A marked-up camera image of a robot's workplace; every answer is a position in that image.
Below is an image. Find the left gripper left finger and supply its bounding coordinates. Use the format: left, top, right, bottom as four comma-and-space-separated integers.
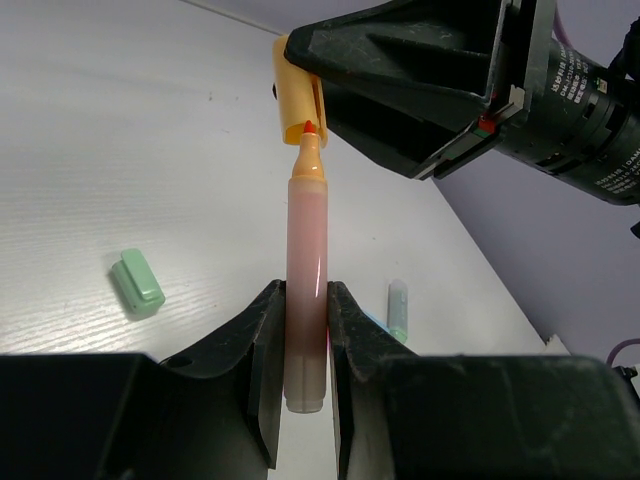
1, 280, 285, 479

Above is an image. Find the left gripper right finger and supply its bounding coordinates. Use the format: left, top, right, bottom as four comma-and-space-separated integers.
328, 282, 639, 479

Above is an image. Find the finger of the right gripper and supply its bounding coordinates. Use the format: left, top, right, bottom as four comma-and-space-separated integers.
322, 74, 488, 178
285, 1, 505, 98

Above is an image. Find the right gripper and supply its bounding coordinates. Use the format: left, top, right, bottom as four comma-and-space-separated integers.
410, 1, 639, 205

